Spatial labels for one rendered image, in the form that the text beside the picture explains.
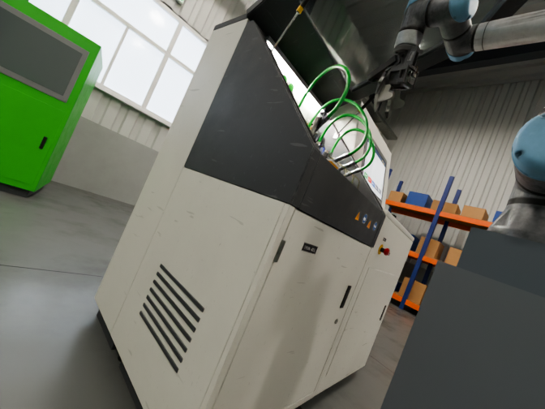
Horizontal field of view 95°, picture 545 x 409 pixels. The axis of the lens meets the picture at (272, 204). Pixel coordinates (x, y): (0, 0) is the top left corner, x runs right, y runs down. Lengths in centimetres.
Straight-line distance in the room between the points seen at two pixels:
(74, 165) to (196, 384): 414
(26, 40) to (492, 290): 342
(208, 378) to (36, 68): 298
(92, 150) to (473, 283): 456
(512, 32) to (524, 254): 62
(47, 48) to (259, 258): 295
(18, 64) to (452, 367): 339
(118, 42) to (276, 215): 447
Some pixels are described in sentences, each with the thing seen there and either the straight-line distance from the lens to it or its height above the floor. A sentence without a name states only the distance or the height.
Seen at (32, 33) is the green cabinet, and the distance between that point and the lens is 333.
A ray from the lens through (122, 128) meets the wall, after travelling 470.
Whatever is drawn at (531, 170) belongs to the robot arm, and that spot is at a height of 101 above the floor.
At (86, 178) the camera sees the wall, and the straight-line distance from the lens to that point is 469.
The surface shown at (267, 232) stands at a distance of 65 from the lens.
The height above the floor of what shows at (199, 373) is 30.
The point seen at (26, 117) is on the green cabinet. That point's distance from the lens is 323.
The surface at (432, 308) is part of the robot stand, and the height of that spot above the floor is 70.
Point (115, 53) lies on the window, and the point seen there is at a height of 204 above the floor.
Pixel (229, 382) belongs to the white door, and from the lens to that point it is 80.
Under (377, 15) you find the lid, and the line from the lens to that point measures 137.
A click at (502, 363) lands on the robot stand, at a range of 67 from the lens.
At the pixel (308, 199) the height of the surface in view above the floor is 83.
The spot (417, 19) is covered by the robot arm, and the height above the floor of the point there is 148.
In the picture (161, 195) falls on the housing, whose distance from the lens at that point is 115.
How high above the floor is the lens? 75
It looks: 2 degrees up
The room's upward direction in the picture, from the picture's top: 23 degrees clockwise
